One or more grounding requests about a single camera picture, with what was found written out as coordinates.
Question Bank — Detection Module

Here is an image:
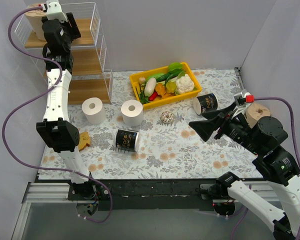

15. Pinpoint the brown paper roll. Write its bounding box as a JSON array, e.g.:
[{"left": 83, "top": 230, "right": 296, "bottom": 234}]
[
  {"left": 244, "top": 102, "right": 271, "bottom": 128},
  {"left": 25, "top": 9, "right": 47, "bottom": 41}
]

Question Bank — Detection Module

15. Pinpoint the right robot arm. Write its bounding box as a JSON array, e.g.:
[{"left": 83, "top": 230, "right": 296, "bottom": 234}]
[{"left": 189, "top": 103, "right": 300, "bottom": 240}]

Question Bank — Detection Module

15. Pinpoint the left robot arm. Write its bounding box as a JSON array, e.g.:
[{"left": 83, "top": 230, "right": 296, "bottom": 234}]
[{"left": 36, "top": 12, "right": 97, "bottom": 200}]

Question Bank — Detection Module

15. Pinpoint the black wrapped roll right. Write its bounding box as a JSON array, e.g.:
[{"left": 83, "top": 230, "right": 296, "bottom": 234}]
[{"left": 192, "top": 93, "right": 218, "bottom": 115}]

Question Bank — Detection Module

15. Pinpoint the black wrapped roll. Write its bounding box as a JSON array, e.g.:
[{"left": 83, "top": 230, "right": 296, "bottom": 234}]
[
  {"left": 114, "top": 129, "right": 141, "bottom": 153},
  {"left": 192, "top": 93, "right": 218, "bottom": 115}
]

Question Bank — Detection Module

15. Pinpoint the white cauliflower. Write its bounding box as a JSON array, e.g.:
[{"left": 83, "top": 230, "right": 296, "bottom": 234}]
[{"left": 175, "top": 74, "right": 195, "bottom": 95}]

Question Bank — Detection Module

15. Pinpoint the orange yellow pepper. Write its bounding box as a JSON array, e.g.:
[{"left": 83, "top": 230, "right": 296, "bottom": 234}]
[{"left": 155, "top": 83, "right": 166, "bottom": 97}]

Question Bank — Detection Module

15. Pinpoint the red chili pepper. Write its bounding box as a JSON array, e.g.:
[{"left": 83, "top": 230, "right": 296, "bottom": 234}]
[{"left": 148, "top": 91, "right": 158, "bottom": 102}]

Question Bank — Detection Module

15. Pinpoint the green leafy vegetable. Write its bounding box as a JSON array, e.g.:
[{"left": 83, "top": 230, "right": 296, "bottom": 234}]
[{"left": 168, "top": 62, "right": 183, "bottom": 73}]

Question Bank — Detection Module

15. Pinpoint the green cucumber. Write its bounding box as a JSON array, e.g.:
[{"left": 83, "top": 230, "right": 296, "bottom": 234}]
[{"left": 156, "top": 72, "right": 171, "bottom": 83}]

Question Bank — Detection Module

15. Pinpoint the green herb sprig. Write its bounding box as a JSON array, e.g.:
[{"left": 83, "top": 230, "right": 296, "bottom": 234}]
[{"left": 135, "top": 84, "right": 150, "bottom": 104}]

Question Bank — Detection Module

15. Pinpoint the white radish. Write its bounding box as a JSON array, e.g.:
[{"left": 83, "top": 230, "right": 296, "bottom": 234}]
[{"left": 144, "top": 77, "right": 157, "bottom": 97}]

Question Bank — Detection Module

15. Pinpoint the white toilet paper roll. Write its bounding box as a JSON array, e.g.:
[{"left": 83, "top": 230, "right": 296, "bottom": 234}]
[
  {"left": 121, "top": 100, "right": 144, "bottom": 127},
  {"left": 82, "top": 97, "right": 106, "bottom": 125}
]

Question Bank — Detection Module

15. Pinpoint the small mushroom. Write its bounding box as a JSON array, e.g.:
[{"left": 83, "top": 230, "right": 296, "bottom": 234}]
[{"left": 138, "top": 77, "right": 146, "bottom": 85}]

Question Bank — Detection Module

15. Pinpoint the black wrapped roll left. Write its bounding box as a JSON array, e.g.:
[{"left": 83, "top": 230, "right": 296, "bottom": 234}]
[{"left": 114, "top": 129, "right": 141, "bottom": 153}]

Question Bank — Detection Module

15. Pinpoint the floral table mat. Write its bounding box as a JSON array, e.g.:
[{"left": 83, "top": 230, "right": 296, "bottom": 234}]
[{"left": 38, "top": 69, "right": 262, "bottom": 180}]

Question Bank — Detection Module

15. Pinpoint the toast bread slice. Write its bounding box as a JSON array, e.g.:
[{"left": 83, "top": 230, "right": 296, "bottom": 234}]
[{"left": 78, "top": 131, "right": 91, "bottom": 151}]

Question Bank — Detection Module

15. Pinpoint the white wire wooden shelf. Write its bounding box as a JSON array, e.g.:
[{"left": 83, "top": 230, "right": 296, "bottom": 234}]
[{"left": 14, "top": 1, "right": 114, "bottom": 106}]

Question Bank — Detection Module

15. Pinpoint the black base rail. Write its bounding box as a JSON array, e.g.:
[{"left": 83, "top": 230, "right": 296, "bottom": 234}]
[{"left": 22, "top": 177, "right": 268, "bottom": 218}]

